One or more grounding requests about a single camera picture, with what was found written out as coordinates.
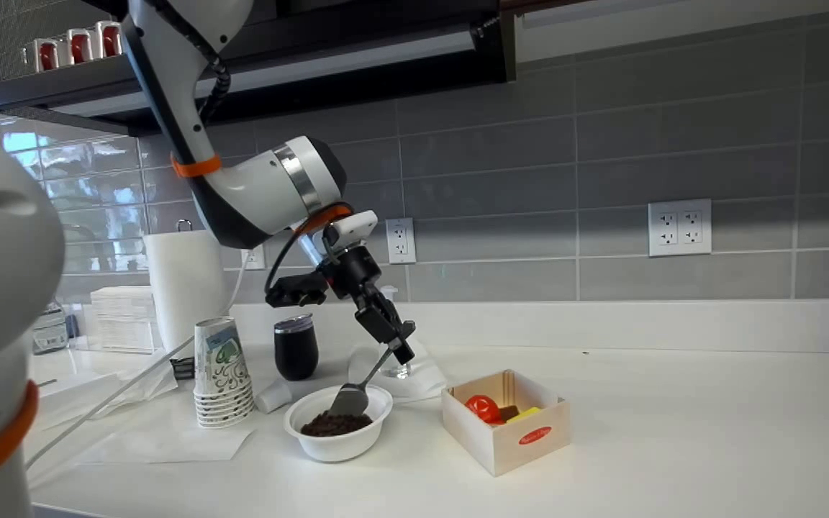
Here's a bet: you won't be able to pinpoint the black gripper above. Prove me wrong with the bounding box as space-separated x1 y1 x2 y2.
327 245 419 369

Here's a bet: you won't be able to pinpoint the shiny metal scoop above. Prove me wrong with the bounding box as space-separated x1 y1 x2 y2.
327 343 405 420

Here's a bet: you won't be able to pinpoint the white round bowl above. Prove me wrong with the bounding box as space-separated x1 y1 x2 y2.
283 382 396 467

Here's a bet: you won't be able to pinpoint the black stemless tumbler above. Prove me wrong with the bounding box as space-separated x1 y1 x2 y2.
271 313 322 382

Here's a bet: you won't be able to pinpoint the red toy tomato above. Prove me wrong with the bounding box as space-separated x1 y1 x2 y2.
464 391 503 425

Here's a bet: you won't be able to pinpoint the dark coffee beans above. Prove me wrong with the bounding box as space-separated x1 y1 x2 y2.
299 408 373 440

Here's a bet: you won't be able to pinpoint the yellow toy block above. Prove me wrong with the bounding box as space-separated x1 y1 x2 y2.
509 402 546 425

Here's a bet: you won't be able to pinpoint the light wooden toy box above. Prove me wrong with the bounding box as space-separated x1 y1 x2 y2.
438 366 573 480

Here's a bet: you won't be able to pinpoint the printed paper cup stack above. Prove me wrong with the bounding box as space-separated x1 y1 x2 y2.
191 317 257 430

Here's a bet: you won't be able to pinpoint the white paper towel roll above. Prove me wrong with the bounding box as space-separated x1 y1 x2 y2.
143 228 237 355

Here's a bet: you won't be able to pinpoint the white paper napkin stack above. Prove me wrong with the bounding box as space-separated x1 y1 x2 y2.
86 284 160 355

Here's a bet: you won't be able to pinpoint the under-cabinet light bar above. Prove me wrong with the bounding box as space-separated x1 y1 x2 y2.
224 25 480 94

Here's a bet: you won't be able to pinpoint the grey countertop device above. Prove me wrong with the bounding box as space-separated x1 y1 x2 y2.
27 303 86 358

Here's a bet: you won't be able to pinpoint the red white cup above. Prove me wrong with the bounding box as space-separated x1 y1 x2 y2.
94 21 126 61
63 25 98 68
29 37 63 76

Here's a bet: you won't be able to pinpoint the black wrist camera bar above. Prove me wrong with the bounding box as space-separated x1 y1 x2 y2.
261 271 335 310

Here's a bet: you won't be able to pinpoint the white quad wall outlet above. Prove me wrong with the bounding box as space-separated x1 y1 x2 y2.
644 199 714 260

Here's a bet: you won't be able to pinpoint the white cable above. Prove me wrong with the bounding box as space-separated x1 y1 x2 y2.
24 332 198 470

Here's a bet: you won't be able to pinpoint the dark wall cabinet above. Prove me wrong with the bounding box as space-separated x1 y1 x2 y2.
0 0 517 135

